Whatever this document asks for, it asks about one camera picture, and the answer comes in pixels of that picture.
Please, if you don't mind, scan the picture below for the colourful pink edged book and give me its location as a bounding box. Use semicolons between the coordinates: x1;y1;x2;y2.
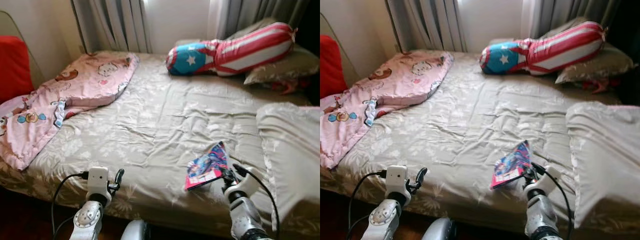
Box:
184;141;230;191
490;140;532;190

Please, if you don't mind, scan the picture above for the bed with beige floral sheet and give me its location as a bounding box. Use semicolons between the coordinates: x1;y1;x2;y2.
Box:
320;47;640;237
0;49;321;239

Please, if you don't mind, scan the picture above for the pink cartoon print blanket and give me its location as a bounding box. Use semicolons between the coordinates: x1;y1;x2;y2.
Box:
0;52;140;172
320;50;455;170

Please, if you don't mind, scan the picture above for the orange red cloth item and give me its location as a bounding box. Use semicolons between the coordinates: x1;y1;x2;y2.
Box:
272;80;302;96
582;78;617;95

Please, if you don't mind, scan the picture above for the red white blue bolster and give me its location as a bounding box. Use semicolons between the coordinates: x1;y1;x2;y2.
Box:
479;21;607;76
166;22;297;77

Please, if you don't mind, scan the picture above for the large red cushion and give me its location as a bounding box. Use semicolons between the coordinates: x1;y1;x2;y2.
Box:
320;34;349;100
0;35;35;103

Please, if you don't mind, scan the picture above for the grey curtain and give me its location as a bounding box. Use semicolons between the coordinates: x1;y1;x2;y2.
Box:
71;0;153;55
207;0;313;43
520;0;623;41
385;0;468;53

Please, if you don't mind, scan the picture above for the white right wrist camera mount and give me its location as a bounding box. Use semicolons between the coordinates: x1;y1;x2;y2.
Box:
522;166;563;198
223;167;265;201

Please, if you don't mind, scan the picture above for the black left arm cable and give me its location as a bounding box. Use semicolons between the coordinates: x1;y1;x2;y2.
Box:
51;171;90;237
346;171;388;237

